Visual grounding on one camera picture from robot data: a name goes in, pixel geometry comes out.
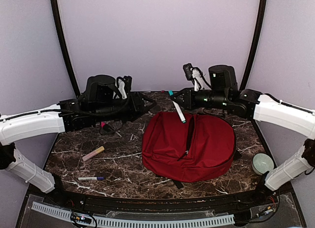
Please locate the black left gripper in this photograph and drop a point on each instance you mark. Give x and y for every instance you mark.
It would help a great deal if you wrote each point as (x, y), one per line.
(137, 105)

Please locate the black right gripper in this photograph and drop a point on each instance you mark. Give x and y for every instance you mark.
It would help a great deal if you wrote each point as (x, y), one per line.
(193, 107)

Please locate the red backpack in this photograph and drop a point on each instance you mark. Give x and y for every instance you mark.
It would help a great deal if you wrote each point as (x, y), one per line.
(200, 149)

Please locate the pink yellow highlighter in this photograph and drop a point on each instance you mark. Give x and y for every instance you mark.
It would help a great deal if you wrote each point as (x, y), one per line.
(93, 153)

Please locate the white pen purple cap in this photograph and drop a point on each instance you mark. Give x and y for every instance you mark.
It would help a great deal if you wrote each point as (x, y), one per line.
(91, 178)

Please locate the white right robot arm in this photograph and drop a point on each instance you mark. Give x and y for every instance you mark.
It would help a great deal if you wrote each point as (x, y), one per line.
(263, 107)

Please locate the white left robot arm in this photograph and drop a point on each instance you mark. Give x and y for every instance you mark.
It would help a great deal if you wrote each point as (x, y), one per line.
(66, 116)

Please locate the pink capped black marker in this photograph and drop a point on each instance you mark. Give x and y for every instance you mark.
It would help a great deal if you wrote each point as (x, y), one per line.
(105, 128)

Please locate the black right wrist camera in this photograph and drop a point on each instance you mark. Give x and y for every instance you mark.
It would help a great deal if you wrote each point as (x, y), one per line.
(222, 76)

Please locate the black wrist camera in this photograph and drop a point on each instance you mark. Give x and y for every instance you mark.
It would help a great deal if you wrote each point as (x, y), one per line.
(222, 76)
(99, 89)

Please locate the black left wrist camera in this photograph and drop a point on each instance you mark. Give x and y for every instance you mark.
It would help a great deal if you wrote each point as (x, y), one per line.
(99, 89)

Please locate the black enclosure frame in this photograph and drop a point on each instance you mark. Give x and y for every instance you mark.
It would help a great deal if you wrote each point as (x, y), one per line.
(66, 198)

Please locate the white slotted cable duct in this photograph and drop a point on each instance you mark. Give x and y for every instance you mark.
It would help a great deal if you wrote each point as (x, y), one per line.
(133, 220)

